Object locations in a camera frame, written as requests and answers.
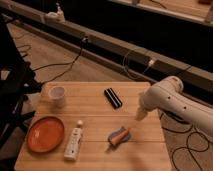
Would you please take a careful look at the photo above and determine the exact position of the orange ceramic bowl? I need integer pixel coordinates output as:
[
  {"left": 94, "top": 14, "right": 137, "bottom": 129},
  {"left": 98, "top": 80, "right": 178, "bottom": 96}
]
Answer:
[{"left": 27, "top": 116, "right": 65, "bottom": 153}]

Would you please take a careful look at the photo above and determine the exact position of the white paper cup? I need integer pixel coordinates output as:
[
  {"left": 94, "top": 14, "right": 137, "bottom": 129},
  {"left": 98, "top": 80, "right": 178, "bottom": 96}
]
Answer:
[{"left": 48, "top": 86, "right": 65, "bottom": 108}]

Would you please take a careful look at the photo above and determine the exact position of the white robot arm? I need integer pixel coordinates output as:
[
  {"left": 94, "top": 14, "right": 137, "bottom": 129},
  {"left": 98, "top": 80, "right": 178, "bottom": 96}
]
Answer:
[{"left": 135, "top": 76, "right": 213, "bottom": 136}]

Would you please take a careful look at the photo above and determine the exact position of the white plug with cable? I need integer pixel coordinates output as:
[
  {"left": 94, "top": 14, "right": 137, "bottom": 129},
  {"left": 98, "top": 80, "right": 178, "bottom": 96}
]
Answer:
[{"left": 121, "top": 49, "right": 157, "bottom": 80}]

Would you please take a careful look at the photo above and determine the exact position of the white plastic bottle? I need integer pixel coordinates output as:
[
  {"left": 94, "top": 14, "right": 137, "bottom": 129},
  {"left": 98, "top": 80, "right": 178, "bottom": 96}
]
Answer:
[{"left": 64, "top": 120, "right": 83, "bottom": 161}]

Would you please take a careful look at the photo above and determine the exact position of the patterned floor rug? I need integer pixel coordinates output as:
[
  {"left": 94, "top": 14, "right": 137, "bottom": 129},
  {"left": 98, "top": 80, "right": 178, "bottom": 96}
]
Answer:
[{"left": 159, "top": 111, "right": 213, "bottom": 171}]

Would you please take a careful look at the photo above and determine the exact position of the blue and orange toy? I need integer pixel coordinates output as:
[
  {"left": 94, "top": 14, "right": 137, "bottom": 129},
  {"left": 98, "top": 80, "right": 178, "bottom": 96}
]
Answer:
[{"left": 108, "top": 127, "right": 131, "bottom": 147}]

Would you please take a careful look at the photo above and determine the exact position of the black chair frame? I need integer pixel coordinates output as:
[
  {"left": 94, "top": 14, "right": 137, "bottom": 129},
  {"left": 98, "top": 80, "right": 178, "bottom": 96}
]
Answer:
[{"left": 0, "top": 14, "right": 42, "bottom": 149}]

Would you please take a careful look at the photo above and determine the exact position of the black floor cable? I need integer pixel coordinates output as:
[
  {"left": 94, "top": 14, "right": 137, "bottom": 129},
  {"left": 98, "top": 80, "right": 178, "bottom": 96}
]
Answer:
[{"left": 15, "top": 35, "right": 90, "bottom": 85}]

